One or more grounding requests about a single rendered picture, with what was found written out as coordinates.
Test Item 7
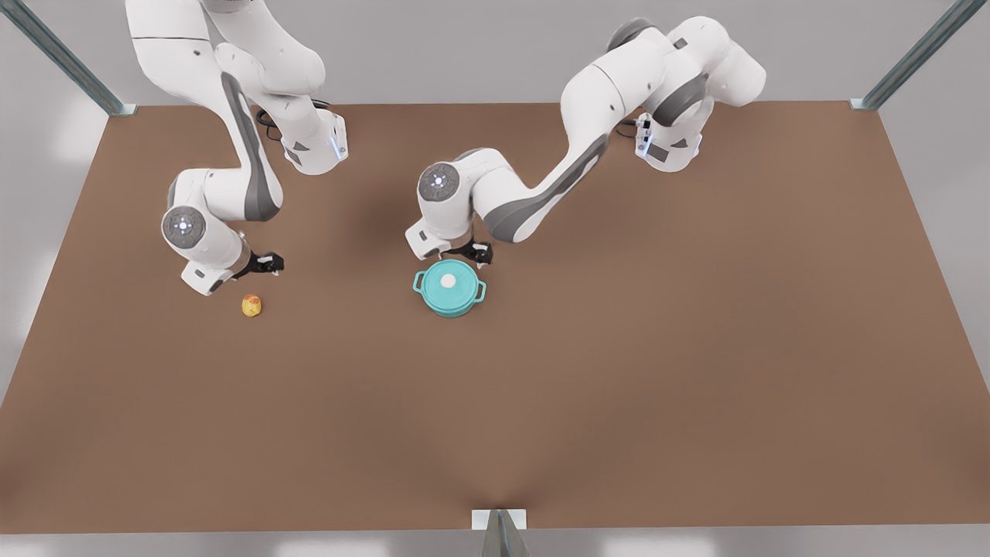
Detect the teal pot lid white knob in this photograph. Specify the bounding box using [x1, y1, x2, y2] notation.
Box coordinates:
[421, 259, 478, 301]

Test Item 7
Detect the silver frame post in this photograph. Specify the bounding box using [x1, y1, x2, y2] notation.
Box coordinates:
[472, 509, 532, 557]
[849, 0, 990, 111]
[0, 0, 138, 117]

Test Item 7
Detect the teal pot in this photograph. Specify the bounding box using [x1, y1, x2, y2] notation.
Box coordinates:
[412, 267, 488, 318]

